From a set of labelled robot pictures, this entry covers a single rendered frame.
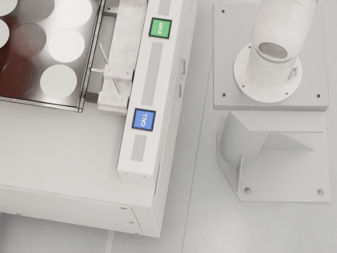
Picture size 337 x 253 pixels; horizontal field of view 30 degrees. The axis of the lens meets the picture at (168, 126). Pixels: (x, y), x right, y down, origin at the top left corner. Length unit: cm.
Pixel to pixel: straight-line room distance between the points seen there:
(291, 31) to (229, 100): 43
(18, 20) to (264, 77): 71
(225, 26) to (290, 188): 95
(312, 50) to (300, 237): 97
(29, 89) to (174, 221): 101
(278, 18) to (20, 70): 76
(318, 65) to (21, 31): 84
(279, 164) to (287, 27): 129
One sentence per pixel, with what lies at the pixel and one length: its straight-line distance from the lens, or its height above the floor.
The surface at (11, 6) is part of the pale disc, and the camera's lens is 187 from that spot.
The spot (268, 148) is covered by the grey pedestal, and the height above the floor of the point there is 4.
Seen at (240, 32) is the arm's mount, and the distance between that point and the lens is 183.
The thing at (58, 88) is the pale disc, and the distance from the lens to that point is 174.
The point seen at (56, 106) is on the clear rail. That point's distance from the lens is 172.
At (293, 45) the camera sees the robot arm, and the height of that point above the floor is 126.
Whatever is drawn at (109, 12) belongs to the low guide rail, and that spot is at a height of 85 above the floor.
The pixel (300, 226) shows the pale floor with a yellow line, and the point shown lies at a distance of 258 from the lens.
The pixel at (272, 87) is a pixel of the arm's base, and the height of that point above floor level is 90.
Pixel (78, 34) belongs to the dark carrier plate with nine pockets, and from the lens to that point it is 180.
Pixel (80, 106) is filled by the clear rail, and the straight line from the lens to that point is 171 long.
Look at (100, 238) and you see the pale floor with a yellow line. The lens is 254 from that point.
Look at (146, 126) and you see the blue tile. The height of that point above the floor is 96.
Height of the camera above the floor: 251
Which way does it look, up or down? 74 degrees down
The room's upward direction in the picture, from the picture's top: 3 degrees counter-clockwise
